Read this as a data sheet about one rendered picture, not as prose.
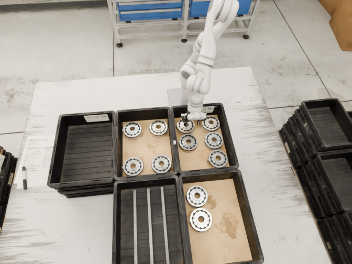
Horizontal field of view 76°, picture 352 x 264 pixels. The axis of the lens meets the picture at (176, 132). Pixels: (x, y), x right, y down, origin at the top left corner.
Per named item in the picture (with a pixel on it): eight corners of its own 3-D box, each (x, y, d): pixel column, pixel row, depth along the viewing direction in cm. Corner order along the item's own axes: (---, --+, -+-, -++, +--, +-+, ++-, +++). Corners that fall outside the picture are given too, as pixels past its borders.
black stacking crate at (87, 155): (67, 125, 132) (59, 114, 123) (119, 122, 135) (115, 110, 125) (57, 194, 113) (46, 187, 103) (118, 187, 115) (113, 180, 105)
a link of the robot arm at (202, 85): (206, 96, 97) (216, 64, 93) (187, 90, 99) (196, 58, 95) (208, 95, 104) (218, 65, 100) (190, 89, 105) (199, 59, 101)
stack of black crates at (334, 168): (294, 171, 193) (317, 154, 164) (327, 166, 196) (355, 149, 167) (315, 220, 173) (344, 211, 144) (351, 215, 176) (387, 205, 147)
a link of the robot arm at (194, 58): (218, 42, 112) (209, 53, 108) (198, 72, 136) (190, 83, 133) (202, 31, 111) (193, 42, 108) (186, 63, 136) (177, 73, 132)
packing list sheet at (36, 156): (24, 136, 140) (23, 136, 140) (63, 133, 142) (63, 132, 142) (12, 189, 124) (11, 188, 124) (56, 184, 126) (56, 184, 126)
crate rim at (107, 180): (60, 116, 124) (58, 114, 122) (116, 112, 126) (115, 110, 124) (48, 188, 104) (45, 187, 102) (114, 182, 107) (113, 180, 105)
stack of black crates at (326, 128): (277, 130, 213) (301, 100, 174) (307, 127, 216) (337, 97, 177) (293, 170, 193) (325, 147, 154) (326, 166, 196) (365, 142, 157)
